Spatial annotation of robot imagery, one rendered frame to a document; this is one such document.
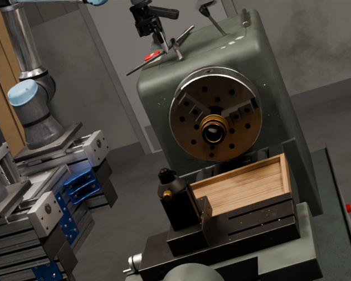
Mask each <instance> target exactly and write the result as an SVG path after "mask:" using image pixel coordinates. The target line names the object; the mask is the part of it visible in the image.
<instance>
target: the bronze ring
mask: <svg viewBox="0 0 351 281"><path fill-rule="evenodd" d="M211 127H216V128H218V129H219V130H220V131H219V132H217V133H212V132H210V131H209V130H208V129H209V128H211ZM200 130H201V135H202V138H203V140H204V141H205V142H206V143H207V144H210V145H213V146H214V145H218V144H220V143H221V142H222V141H223V140H224V139H225V137H226V135H227V133H228V123H227V121H226V119H225V118H224V117H222V116H220V115H217V114H212V115H208V116H206V117H205V118H204V119H203V120H202V122H201V125H200Z"/></svg>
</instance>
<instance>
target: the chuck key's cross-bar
mask: <svg viewBox="0 0 351 281"><path fill-rule="evenodd" d="M194 28H195V26H194V25H192V26H191V27H190V28H189V29H188V30H186V31H185V32H184V33H183V34H182V35H181V36H179V37H178V38H177V39H176V40H175V42H177V43H178V42H179V41H180V40H181V39H182V38H183V37H184V36H185V35H187V34H188V33H189V32H190V31H191V30H192V29H194ZM172 47H173V46H172V44H171V45H169V46H168V50H170V49H171V48H172ZM163 54H165V52H164V51H162V52H160V53H159V54H157V55H155V56H154V57H152V58H151V59H149V60H147V61H146V62H144V63H142V64H140V65H139V66H137V67H136V68H134V69H132V70H130V71H129V72H127V73H126V76H128V75H130V74H132V73H133V72H135V71H137V70H138V69H140V68H141V67H143V66H145V65H146V64H148V63H150V62H152V61H153V60H155V59H157V58H158V57H160V56H162V55H163Z"/></svg>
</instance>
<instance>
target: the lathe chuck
mask: <svg viewBox="0 0 351 281"><path fill-rule="evenodd" d="M208 70H213V72H208V73H204V72H205V71H208ZM181 90H183V91H185V92H186V93H187V94H189V95H190V96H192V97H193V98H195V99H196V100H198V101H199V102H201V103H202V104H203V105H205V106H206V107H208V108H210V107H213V106H218V107H220V108H222V109H227V108H230V107H232V106H234V105H237V104H239V103H242V102H244V101H247V100H249V99H251V98H254V97H255V98H256V100H257V102H258V105H259V107H258V108H256V109H255V113H253V114H251V115H248V116H246V117H244V118H242V120H241V121H239V122H237V123H234V126H232V127H229V128H228V133H227V135H226V137H225V139H224V140H223V141H222V142H221V143H220V144H219V145H218V152H217V162H223V161H228V160H231V159H234V158H236V157H238V156H240V155H242V154H244V153H245V152H246V151H247V150H249V149H250V148H251V147H252V145H253V144H254V143H255V141H256V140H257V137H258V136H259V134H260V130H261V126H262V107H261V100H260V97H259V94H258V92H257V90H256V89H255V87H254V86H253V85H252V83H251V82H250V81H249V80H248V79H247V78H245V77H244V76H243V75H241V74H240V73H238V72H236V71H233V70H231V69H227V68H222V67H210V68H206V69H202V70H199V71H196V72H194V73H193V74H191V75H190V76H189V77H187V78H186V79H185V80H184V81H183V82H182V83H181V84H180V86H179V87H178V89H177V90H176V92H175V95H174V97H173V101H172V104H171V106H170V112H169V124H170V128H171V131H172V134H173V136H174V138H175V140H176V141H177V143H178V144H179V145H180V146H181V147H182V148H183V149H184V150H185V151H186V152H187V153H189V154H190V155H192V156H194V157H196V158H199V159H202V160H204V161H205V160H206V149H207V143H206V142H205V141H204V140H203V138H202V135H201V130H200V124H198V123H197V122H196V119H194V118H193V117H192V116H190V115H189V112H188V111H186V110H185V109H183V108H182V107H181V106H179V105H178V104H179V100H177V99H176V97H177V95H178V94H179V92H180V91H181Z"/></svg>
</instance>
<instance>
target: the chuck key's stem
mask: <svg viewBox="0 0 351 281"><path fill-rule="evenodd" d="M170 42H171V44H172V46H173V49H174V51H175V52H176V53H177V55H178V57H179V59H180V60H181V61H182V60H184V57H183V55H182V54H181V52H180V48H179V46H178V44H177V42H175V38H171V39H170Z"/></svg>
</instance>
